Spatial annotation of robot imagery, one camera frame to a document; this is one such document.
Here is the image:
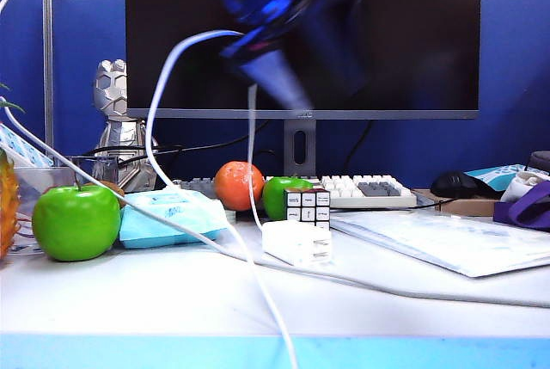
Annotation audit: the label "small green apple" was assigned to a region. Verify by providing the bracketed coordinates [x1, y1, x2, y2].
[261, 175, 315, 222]

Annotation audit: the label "white charging block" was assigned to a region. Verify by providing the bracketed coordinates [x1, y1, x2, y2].
[260, 219, 333, 268]

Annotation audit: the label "grey partition post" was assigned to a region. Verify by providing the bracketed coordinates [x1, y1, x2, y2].
[42, 0, 56, 155]

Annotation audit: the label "green leaf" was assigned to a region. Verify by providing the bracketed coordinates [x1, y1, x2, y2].
[0, 82, 26, 114]

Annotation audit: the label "thin black mouse cable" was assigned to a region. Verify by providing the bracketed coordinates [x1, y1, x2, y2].
[406, 198, 457, 212]

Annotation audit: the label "brown kiwi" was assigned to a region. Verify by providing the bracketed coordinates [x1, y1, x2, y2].
[85, 180, 127, 210]

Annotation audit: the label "beige and grey keyboard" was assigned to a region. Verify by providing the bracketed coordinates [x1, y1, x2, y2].
[169, 174, 419, 210]

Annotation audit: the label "thick white power cable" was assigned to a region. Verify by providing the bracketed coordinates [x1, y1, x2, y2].
[0, 95, 550, 311]

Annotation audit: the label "Rubik's cube white stickers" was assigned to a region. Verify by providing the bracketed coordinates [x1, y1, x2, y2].
[283, 188, 332, 231]

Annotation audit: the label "clear acrylic box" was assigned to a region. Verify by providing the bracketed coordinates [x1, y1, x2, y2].
[11, 155, 122, 215]

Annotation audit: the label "black computer monitor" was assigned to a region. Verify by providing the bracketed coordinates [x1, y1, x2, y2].
[124, 0, 482, 121]

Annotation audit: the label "brown cardboard box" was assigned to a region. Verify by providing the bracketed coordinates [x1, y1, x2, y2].
[411, 188, 507, 218]

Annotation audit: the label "blue white patterned box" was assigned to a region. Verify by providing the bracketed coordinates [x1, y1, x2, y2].
[0, 122, 56, 169]

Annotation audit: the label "grey monitor stand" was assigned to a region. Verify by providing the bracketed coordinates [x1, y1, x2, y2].
[283, 118, 318, 179]

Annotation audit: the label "orange fruit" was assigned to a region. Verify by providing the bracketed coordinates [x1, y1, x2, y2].
[213, 160, 266, 212]

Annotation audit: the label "white bag purple strap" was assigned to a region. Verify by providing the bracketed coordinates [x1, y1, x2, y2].
[492, 169, 550, 233]

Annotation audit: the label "thin white Type-C cable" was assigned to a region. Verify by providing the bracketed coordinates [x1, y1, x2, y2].
[144, 29, 300, 369]

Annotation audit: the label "silver figurine bust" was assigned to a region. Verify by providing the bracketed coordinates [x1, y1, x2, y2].
[91, 58, 161, 194]

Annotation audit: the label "large green apple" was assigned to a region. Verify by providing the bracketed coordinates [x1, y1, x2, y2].
[32, 183, 123, 262]

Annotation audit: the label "black computer mouse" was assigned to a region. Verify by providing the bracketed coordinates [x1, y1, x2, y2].
[430, 170, 480, 200]

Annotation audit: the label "light blue wipes pack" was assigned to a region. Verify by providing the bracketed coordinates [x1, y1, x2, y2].
[119, 190, 230, 250]

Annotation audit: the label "clear document folder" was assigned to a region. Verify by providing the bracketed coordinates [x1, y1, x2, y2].
[329, 209, 550, 279]

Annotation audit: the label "grey felt sleeve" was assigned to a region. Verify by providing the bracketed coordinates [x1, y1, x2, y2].
[526, 151, 550, 173]

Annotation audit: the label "yellow orange pineapple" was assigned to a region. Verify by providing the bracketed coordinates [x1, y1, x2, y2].
[0, 148, 22, 261]

